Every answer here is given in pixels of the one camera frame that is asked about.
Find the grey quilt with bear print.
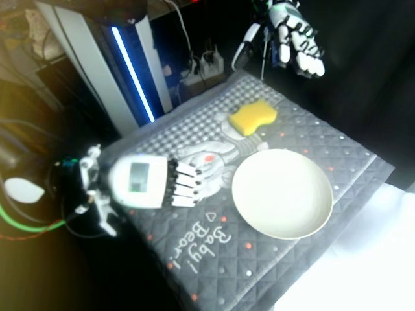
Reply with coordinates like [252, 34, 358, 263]
[105, 71, 396, 311]

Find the green and yellow sponge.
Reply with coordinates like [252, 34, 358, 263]
[228, 99, 279, 137]

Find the white cable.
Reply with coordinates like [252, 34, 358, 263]
[167, 0, 197, 65]

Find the cream round plate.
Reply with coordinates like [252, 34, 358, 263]
[231, 148, 335, 240]

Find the white column with blue light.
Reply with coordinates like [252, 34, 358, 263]
[34, 0, 173, 137]

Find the white power strip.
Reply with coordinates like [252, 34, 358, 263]
[181, 48, 226, 86]

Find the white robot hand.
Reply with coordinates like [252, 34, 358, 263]
[108, 154, 204, 210]
[268, 0, 326, 78]

